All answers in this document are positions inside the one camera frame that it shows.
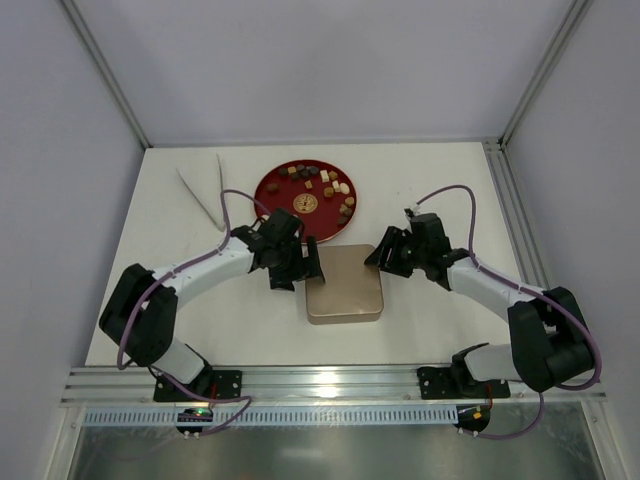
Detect gold square tin lid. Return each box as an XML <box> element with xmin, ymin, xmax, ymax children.
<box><xmin>305</xmin><ymin>244</ymin><xmax>384</xmax><ymax>310</ymax></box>

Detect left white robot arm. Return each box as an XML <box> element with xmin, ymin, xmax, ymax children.
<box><xmin>98</xmin><ymin>208</ymin><xmax>324</xmax><ymax>403</ymax></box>

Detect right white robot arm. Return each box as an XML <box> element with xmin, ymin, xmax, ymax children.
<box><xmin>365</xmin><ymin>213</ymin><xmax>599</xmax><ymax>392</ymax></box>

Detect gold square tin box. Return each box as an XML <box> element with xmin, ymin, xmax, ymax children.
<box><xmin>306</xmin><ymin>307</ymin><xmax>384</xmax><ymax>325</ymax></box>

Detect red round tray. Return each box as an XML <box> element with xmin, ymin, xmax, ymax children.
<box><xmin>254</xmin><ymin>159</ymin><xmax>358</xmax><ymax>243</ymax></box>

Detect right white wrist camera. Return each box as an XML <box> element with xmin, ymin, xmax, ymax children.
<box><xmin>404</xmin><ymin>204</ymin><xmax>420</xmax><ymax>219</ymax></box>

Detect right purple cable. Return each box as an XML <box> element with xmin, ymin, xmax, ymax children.
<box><xmin>412</xmin><ymin>184</ymin><xmax>604</xmax><ymax>440</ymax></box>

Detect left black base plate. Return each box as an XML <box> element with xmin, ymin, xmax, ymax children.
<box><xmin>153</xmin><ymin>366</ymin><xmax>243</xmax><ymax>403</ymax></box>

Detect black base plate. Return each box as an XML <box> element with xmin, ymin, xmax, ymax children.
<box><xmin>416</xmin><ymin>365</ymin><xmax>511</xmax><ymax>400</ymax></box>
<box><xmin>153</xmin><ymin>366</ymin><xmax>243</xmax><ymax>403</ymax></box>

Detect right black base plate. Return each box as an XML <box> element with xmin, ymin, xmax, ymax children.
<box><xmin>416</xmin><ymin>365</ymin><xmax>511</xmax><ymax>400</ymax></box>

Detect slotted cable duct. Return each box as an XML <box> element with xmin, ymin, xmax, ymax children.
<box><xmin>82</xmin><ymin>404</ymin><xmax>458</xmax><ymax>428</ymax></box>

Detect aluminium rail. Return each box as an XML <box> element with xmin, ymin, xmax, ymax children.
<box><xmin>59</xmin><ymin>363</ymin><xmax>606</xmax><ymax>407</ymax></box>

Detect right frame post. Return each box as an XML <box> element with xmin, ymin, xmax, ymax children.
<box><xmin>498</xmin><ymin>0</ymin><xmax>594</xmax><ymax>150</ymax></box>

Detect frame post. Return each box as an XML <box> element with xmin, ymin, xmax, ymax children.
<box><xmin>57</xmin><ymin>0</ymin><xmax>152</xmax><ymax>150</ymax></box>
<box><xmin>498</xmin><ymin>0</ymin><xmax>594</xmax><ymax>150</ymax></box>

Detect left frame post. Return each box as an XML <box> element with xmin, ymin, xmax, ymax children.
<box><xmin>57</xmin><ymin>0</ymin><xmax>152</xmax><ymax>150</ymax></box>

